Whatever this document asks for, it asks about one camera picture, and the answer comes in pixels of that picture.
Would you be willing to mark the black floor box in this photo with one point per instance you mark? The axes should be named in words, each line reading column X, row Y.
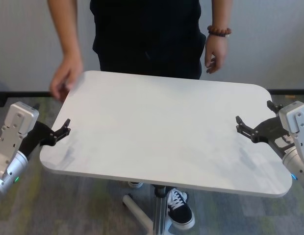
column 0, row 101

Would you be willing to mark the white rectangular table top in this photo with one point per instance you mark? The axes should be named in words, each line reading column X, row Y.
column 154, row 127

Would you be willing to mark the person's left forearm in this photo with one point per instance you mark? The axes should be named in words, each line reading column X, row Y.
column 220, row 12

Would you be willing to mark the black trousers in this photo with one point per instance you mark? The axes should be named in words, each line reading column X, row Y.
column 149, row 67

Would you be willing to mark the grey metal table column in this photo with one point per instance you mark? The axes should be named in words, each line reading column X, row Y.
column 159, row 213

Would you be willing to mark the person's right hand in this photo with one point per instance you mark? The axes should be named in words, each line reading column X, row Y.
column 66, row 76

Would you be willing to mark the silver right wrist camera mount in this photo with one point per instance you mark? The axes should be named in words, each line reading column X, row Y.
column 296, row 117

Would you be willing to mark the person's left hand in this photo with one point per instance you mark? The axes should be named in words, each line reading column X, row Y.
column 215, row 51

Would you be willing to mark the black t-shirt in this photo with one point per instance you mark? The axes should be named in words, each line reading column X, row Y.
column 147, row 24

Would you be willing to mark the person's right forearm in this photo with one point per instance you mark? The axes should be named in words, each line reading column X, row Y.
column 66, row 29

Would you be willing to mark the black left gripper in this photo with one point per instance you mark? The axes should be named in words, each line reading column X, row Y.
column 36, row 139

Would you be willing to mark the white five-star table base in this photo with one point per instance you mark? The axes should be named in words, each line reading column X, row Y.
column 136, row 210

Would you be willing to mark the small tan floor scrap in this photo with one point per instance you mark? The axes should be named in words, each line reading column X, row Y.
column 290, row 96

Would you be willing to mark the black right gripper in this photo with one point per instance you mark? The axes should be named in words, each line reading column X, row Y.
column 269, row 133

